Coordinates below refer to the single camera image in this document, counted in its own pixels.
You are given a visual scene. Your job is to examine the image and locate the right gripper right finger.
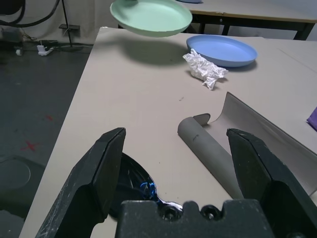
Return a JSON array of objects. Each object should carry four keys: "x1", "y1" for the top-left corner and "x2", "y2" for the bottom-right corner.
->
[{"x1": 226, "y1": 128, "x2": 317, "y2": 238}]

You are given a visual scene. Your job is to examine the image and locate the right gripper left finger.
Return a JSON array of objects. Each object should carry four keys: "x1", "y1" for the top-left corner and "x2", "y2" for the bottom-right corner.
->
[{"x1": 34, "y1": 127, "x2": 126, "y2": 238}]

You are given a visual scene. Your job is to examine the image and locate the black sunglasses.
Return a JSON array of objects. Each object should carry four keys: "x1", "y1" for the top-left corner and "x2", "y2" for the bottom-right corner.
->
[{"x1": 108, "y1": 151, "x2": 222, "y2": 221}]

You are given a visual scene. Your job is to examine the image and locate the grey glasses case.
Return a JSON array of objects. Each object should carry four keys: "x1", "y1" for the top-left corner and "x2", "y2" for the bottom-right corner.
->
[{"x1": 177, "y1": 91, "x2": 317, "y2": 201}]

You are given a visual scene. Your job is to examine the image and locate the white tissue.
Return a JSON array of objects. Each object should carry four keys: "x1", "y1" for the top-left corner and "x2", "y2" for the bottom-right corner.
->
[{"x1": 182, "y1": 49, "x2": 229, "y2": 91}]

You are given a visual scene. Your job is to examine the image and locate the green plastic plate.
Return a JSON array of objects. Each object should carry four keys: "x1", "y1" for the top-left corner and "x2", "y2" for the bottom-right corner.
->
[{"x1": 110, "y1": 0, "x2": 193, "y2": 38}]

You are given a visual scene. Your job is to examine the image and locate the purple tissue pack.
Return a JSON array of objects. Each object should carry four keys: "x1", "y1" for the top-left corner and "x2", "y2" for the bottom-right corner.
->
[{"x1": 306, "y1": 106, "x2": 317, "y2": 129}]

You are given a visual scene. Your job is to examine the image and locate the blue plastic plate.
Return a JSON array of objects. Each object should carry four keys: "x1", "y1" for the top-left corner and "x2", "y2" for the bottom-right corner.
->
[{"x1": 186, "y1": 34, "x2": 258, "y2": 68}]

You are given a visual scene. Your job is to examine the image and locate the white power strip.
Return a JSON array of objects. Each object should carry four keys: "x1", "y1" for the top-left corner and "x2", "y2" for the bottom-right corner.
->
[{"x1": 36, "y1": 44, "x2": 54, "y2": 57}]

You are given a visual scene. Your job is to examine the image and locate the black floor stand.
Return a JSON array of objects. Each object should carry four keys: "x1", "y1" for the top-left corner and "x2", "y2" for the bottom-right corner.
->
[{"x1": 58, "y1": 0, "x2": 80, "y2": 48}]

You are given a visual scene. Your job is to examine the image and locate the beige side table black frame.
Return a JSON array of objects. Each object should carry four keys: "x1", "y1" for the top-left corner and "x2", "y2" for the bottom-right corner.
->
[{"x1": 173, "y1": 0, "x2": 317, "y2": 40}]

